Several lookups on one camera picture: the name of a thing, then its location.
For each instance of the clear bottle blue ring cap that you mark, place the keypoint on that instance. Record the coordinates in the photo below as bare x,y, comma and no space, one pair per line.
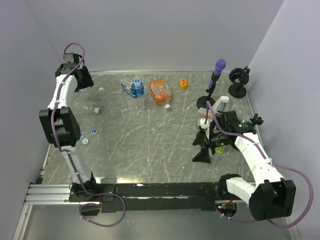
85,108

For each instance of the purple microphone on stand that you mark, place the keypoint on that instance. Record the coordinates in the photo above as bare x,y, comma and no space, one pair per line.
219,67

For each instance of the yellow orange bottle cap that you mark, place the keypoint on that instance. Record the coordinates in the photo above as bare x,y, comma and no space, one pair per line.
183,84

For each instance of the green toy brick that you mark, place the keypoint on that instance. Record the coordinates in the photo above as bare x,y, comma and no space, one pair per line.
220,149

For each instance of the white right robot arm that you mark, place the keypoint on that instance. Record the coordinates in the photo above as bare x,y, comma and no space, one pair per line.
272,196

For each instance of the glitter silver microphone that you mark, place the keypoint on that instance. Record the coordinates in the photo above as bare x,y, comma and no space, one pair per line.
203,113

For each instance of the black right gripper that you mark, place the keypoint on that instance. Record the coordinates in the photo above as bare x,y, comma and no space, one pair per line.
203,156

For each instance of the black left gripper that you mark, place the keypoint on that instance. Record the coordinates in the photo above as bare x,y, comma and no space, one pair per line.
88,82

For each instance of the blue water bottle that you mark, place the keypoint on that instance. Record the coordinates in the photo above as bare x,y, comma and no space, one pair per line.
135,88

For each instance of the black empty microphone stand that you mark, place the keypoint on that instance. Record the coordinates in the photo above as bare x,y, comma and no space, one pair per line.
239,78

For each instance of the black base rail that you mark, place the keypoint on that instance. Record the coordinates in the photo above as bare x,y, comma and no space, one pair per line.
153,196

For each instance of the white rectangular device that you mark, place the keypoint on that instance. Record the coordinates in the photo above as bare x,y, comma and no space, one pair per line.
222,104

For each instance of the orange plastic bottle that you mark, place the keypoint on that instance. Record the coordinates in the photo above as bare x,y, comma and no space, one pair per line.
161,93

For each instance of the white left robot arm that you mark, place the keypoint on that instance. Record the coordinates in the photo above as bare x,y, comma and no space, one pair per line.
61,128

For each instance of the clear bottle white cap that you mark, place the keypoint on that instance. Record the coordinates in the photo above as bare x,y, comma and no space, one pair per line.
108,102

